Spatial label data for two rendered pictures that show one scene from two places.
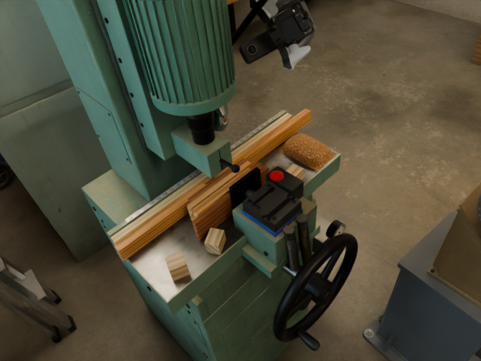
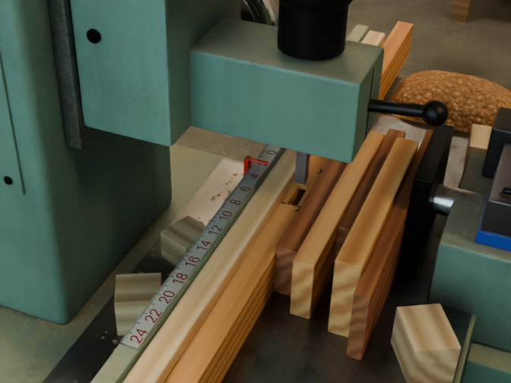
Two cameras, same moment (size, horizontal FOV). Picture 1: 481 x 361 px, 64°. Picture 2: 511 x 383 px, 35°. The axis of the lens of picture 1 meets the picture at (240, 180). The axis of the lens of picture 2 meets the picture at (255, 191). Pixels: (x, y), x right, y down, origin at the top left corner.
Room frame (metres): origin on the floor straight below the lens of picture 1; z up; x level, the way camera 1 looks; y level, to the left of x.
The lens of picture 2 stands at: (0.23, 0.39, 1.34)
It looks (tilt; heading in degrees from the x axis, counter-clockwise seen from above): 36 degrees down; 330
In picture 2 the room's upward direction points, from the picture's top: 2 degrees clockwise
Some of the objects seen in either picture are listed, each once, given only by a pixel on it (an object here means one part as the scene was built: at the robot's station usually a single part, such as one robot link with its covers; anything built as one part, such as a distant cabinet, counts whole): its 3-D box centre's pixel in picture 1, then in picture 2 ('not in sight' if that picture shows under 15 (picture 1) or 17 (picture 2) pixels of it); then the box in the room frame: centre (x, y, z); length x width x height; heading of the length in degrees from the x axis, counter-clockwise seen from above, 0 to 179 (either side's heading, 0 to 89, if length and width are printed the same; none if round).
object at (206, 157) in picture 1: (202, 149); (284, 94); (0.72, 0.08, 1.03); 0.14 x 0.07 x 0.09; 39
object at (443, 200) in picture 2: (255, 197); (462, 204); (0.61, -0.03, 0.95); 0.09 x 0.07 x 0.09; 129
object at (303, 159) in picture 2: not in sight; (303, 156); (0.70, 0.07, 0.97); 0.01 x 0.01 x 0.05; 39
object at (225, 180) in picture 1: (222, 190); (341, 215); (0.67, 0.05, 0.93); 0.20 x 0.02 x 0.06; 129
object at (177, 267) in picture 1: (177, 266); not in sight; (0.47, 0.16, 0.92); 0.04 x 0.04 x 0.04; 18
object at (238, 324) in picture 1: (213, 273); not in sight; (0.79, 0.15, 0.36); 0.58 x 0.45 x 0.71; 39
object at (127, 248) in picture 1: (227, 174); (317, 178); (0.73, 0.03, 0.92); 0.67 x 0.02 x 0.04; 129
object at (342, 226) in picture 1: (334, 231); not in sight; (0.70, -0.26, 0.65); 0.06 x 0.04 x 0.08; 129
